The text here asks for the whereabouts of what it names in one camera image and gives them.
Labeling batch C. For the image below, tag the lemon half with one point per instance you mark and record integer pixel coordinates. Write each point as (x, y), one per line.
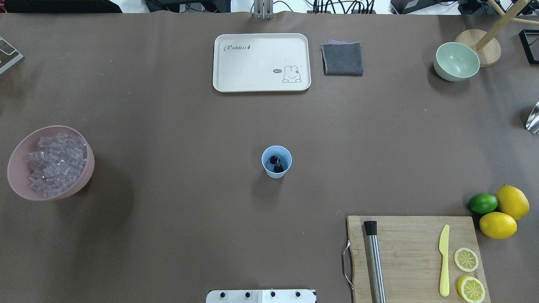
(471, 289)
(466, 259)

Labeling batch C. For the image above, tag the wooden cutting board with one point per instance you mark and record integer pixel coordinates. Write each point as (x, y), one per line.
(410, 258)

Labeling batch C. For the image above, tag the light blue cup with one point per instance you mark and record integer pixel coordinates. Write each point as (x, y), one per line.
(285, 159)

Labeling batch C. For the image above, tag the steel muddler black tip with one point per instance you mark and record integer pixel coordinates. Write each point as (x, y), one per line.
(375, 261)

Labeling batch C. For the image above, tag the lemon half upper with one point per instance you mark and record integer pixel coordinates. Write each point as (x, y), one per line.
(471, 289)

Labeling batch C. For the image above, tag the pile of clear ice cubes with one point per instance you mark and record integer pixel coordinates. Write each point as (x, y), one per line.
(56, 164)

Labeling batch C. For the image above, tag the mint green bowl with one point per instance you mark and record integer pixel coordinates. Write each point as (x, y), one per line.
(456, 62)

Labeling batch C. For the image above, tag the metal scoop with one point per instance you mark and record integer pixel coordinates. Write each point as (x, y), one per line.
(532, 123)

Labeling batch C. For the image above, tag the grey folded cloth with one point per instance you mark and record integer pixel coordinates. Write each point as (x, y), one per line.
(342, 58)

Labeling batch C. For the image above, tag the cream rabbit tray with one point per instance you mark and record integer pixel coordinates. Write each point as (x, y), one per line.
(261, 62)

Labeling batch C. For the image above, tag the pink bowl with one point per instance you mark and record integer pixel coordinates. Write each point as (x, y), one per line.
(18, 170)

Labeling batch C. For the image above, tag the yellow lemon near board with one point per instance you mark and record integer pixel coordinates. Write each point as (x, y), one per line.
(498, 225)

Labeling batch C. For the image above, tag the yellow plastic knife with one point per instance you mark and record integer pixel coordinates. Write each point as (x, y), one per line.
(443, 246)

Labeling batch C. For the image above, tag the lemon half lower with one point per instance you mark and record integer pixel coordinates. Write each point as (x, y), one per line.
(466, 259)

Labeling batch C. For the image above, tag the black frame on table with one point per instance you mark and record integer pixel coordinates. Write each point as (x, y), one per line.
(530, 42)

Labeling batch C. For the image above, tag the wooden stand with round base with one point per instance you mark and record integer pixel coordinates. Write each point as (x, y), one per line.
(485, 44)

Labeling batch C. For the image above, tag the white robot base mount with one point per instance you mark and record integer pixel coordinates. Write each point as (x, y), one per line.
(262, 296)

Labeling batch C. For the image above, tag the yellow lemon outer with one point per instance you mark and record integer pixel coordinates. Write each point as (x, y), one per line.
(512, 201)

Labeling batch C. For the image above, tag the green lime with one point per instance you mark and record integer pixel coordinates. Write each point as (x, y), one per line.
(483, 203)

